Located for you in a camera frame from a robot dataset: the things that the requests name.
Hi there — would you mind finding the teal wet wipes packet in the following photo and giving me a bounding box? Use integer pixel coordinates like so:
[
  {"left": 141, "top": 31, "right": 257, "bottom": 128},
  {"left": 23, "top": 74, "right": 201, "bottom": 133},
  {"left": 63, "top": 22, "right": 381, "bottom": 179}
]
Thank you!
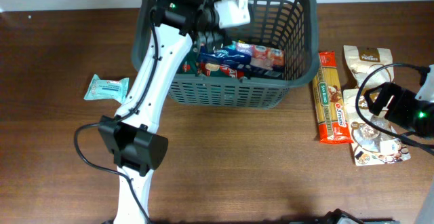
[{"left": 83, "top": 74, "right": 130, "bottom": 104}]

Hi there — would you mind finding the grey plastic basket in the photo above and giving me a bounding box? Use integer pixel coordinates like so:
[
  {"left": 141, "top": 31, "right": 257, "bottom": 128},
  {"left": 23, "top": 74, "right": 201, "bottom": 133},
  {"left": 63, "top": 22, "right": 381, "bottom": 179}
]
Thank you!
[{"left": 132, "top": 0, "right": 319, "bottom": 109}]

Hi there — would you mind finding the green Nescafe coffee bag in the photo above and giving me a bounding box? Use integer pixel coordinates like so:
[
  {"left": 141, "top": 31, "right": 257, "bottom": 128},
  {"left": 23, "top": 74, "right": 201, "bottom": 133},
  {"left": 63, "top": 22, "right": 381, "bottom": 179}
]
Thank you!
[{"left": 177, "top": 52, "right": 245, "bottom": 79}]

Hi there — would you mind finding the Pantree mushroom pouch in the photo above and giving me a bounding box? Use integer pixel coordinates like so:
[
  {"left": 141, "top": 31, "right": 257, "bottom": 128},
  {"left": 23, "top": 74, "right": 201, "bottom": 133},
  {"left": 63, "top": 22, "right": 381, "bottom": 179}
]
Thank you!
[{"left": 343, "top": 89, "right": 411, "bottom": 166}]

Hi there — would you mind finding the San Remo spaghetti packet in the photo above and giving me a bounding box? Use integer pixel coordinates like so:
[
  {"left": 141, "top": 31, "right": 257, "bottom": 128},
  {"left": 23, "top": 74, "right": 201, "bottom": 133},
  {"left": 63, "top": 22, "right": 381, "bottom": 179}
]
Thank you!
[{"left": 312, "top": 52, "right": 353, "bottom": 145}]

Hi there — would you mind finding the Kleenex tissue multipack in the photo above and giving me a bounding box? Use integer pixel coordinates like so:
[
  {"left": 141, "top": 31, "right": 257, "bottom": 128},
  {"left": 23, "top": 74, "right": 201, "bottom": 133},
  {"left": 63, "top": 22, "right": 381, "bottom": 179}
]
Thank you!
[{"left": 199, "top": 42, "right": 285, "bottom": 79}]

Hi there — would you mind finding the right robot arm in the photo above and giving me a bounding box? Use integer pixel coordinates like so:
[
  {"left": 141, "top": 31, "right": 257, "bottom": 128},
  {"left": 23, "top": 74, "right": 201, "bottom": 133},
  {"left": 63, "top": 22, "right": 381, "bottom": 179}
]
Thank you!
[{"left": 356, "top": 63, "right": 433, "bottom": 155}]

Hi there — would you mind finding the Pantree white grain pouch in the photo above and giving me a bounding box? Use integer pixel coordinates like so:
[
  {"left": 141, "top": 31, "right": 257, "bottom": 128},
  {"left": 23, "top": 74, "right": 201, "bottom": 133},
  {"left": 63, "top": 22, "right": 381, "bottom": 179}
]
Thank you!
[{"left": 343, "top": 45, "right": 395, "bottom": 89}]

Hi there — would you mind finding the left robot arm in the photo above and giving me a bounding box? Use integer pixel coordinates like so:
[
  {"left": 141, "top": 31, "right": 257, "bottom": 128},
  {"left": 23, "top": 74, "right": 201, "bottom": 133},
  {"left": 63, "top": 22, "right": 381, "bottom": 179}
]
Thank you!
[{"left": 97, "top": 0, "right": 231, "bottom": 223}]

